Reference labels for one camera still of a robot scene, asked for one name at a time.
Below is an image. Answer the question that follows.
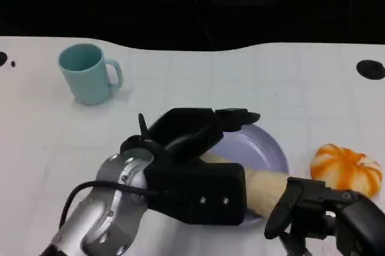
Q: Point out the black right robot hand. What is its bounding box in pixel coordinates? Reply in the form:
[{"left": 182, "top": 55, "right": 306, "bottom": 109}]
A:
[{"left": 263, "top": 177, "right": 385, "bottom": 256}]

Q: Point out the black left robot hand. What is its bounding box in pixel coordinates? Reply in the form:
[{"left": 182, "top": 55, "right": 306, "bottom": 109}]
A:
[{"left": 120, "top": 107, "right": 262, "bottom": 164}]

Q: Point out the orange and white bread roll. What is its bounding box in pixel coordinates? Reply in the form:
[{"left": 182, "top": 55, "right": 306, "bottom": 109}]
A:
[{"left": 309, "top": 143, "right": 383, "bottom": 199}]

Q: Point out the lilac plate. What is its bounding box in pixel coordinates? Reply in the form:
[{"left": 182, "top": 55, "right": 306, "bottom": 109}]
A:
[{"left": 209, "top": 123, "right": 290, "bottom": 230}]

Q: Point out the pale green mug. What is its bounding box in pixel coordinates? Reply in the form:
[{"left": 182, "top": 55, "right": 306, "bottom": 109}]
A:
[{"left": 57, "top": 43, "right": 123, "bottom": 106}]

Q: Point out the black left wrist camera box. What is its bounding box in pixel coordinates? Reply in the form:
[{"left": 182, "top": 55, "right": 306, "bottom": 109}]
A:
[{"left": 143, "top": 160, "right": 248, "bottom": 227}]

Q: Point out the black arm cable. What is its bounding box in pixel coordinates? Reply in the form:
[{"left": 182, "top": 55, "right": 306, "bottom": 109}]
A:
[{"left": 58, "top": 180, "right": 159, "bottom": 230}]

